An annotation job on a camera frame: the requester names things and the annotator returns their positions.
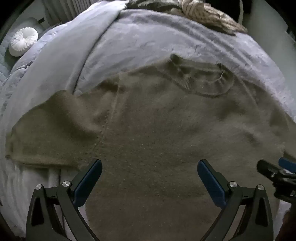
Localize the pale pleated curtain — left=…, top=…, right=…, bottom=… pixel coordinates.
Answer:
left=43, top=0, right=97, bottom=18

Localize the grey fleece blanket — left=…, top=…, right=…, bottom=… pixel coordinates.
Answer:
left=0, top=9, right=296, bottom=241

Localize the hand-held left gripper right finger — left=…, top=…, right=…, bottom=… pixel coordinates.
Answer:
left=197, top=159, right=274, bottom=241

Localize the olive knit sweater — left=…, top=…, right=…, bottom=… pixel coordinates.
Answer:
left=5, top=54, right=296, bottom=241

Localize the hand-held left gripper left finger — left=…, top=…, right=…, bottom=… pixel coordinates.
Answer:
left=25, top=159, right=103, bottom=241

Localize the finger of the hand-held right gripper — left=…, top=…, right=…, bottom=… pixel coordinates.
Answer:
left=257, top=159, right=281, bottom=180
left=278, top=157, right=296, bottom=174

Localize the pale lavender duvet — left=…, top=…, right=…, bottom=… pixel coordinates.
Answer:
left=0, top=0, right=129, bottom=149

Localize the white round pleated cushion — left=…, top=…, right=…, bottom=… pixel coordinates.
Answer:
left=9, top=27, right=38, bottom=57

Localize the beige striped cloth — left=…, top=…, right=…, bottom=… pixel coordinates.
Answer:
left=179, top=0, right=248, bottom=36

